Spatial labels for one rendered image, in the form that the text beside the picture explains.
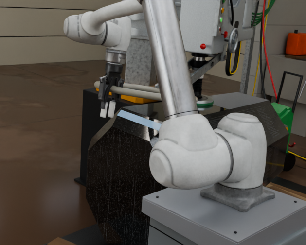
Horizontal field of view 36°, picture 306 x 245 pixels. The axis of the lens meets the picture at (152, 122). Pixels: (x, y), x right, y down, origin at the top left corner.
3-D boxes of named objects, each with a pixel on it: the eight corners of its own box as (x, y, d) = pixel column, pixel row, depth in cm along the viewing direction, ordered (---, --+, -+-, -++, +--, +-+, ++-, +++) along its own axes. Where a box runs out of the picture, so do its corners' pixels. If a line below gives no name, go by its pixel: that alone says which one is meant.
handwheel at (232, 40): (222, 50, 289) (225, 26, 285) (238, 52, 285) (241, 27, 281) (214, 52, 276) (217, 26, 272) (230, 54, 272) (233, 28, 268)
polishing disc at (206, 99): (212, 96, 292) (212, 95, 292) (213, 104, 272) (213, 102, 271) (178, 93, 294) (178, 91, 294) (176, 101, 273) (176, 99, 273)
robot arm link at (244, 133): (274, 183, 151) (280, 116, 145) (231, 194, 141) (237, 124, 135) (239, 167, 164) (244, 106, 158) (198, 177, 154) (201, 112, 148)
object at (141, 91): (125, 87, 254) (126, 81, 254) (211, 103, 234) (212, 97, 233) (72, 85, 210) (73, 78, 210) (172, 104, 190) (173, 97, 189)
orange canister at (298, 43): (279, 56, 565) (283, 28, 556) (300, 55, 598) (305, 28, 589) (295, 59, 550) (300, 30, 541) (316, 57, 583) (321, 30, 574)
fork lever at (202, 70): (198, 55, 301) (199, 48, 299) (227, 60, 293) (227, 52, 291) (148, 93, 246) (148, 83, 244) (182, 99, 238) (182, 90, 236)
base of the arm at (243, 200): (282, 193, 157) (284, 178, 155) (244, 213, 142) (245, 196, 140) (238, 178, 169) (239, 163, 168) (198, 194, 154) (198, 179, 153)
